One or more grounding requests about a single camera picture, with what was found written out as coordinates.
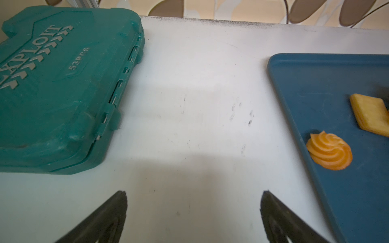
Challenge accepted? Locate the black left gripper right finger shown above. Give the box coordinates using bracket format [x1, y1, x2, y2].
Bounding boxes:
[260, 190, 328, 243]

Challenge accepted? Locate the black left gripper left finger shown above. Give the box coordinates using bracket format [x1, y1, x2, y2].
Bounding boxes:
[57, 190, 128, 243]

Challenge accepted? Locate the orange swirl cookie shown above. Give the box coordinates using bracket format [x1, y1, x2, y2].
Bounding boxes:
[306, 131, 353, 171]

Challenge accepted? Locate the dark blue tray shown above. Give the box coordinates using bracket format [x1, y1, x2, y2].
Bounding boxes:
[267, 53, 389, 243]

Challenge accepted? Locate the green plastic tool case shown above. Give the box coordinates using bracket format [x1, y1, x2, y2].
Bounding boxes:
[1, 6, 145, 175]

